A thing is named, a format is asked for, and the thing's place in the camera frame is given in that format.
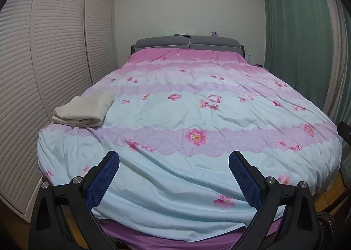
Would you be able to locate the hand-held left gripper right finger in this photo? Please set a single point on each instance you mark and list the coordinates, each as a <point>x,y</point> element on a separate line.
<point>245,181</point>

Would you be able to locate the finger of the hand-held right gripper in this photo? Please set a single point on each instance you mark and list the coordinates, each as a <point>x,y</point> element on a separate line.
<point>345,133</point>

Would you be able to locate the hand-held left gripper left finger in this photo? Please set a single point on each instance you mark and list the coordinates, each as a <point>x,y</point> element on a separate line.
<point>102,181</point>

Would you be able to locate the cream pants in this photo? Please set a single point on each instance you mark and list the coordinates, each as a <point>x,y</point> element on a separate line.
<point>85,108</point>

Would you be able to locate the pink floral duvet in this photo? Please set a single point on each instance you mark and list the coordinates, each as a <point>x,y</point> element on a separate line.
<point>192,118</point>

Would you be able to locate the purple bed sheet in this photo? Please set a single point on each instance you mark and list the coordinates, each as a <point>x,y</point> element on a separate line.
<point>164,240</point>

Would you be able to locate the beige curtain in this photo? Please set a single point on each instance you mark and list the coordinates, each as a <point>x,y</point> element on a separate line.
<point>333,47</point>

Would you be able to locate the black rubber wheel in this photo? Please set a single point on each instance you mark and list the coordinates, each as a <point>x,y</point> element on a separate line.
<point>330,228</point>

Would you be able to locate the white nightstand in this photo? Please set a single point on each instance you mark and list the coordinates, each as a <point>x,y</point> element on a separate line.
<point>260,65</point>

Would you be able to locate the clear plastic bottle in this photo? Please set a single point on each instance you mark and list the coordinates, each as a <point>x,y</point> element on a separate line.
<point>249,58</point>

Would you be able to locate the white louvered wardrobe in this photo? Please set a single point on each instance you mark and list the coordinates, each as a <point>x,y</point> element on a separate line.
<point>41,74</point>

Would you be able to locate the green curtain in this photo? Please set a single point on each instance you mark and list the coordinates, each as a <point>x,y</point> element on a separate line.
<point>296,19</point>

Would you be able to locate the small purple toy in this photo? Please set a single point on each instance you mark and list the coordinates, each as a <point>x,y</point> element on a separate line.
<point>214,33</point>

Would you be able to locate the black flat object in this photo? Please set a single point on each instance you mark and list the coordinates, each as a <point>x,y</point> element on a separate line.
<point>181,35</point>

